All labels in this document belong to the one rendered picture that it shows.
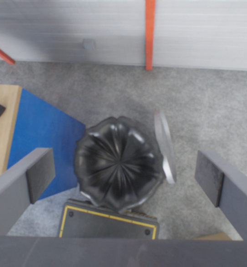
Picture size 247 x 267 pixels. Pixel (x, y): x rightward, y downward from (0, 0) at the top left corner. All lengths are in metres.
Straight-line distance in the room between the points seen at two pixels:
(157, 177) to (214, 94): 1.09
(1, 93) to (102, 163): 0.64
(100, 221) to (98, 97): 1.08
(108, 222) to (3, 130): 0.90
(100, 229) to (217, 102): 1.41
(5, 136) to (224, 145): 1.58
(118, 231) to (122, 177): 0.44
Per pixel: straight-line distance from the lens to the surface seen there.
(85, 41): 1.64
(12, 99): 0.98
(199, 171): 0.17
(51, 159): 0.16
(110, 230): 1.46
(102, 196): 1.08
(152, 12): 1.29
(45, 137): 1.19
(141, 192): 1.02
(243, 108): 1.92
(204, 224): 1.81
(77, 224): 1.51
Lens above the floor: 1.68
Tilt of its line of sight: 79 degrees down
